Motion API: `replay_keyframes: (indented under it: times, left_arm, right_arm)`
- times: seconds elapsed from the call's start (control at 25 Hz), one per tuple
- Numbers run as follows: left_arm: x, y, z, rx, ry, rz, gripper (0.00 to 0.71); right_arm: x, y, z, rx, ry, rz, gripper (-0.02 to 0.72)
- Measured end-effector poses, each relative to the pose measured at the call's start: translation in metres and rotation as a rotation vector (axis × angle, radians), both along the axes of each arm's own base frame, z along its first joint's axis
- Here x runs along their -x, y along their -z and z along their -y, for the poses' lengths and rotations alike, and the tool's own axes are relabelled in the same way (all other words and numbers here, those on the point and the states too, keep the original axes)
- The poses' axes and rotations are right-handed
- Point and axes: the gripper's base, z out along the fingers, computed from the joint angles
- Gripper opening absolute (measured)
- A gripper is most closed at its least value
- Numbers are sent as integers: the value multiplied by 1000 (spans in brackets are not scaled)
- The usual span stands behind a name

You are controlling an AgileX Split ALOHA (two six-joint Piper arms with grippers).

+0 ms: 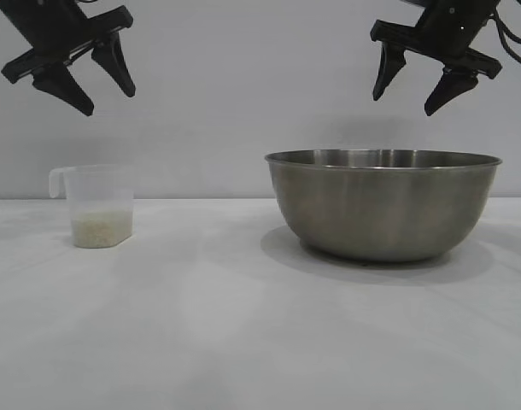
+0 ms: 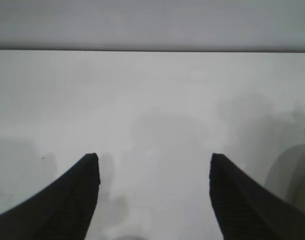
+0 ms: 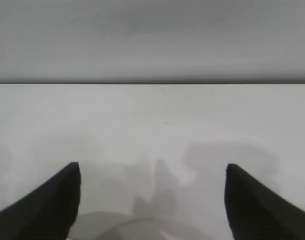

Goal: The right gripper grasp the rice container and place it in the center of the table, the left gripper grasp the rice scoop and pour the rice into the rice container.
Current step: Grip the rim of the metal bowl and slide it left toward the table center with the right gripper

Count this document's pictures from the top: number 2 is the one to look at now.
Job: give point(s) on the clear plastic measuring cup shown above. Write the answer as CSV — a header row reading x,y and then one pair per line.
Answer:
x,y
290,170

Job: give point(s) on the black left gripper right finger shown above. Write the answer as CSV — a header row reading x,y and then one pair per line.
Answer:
x,y
250,212

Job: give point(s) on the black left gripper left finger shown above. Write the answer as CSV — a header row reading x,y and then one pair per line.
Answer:
x,y
55,212

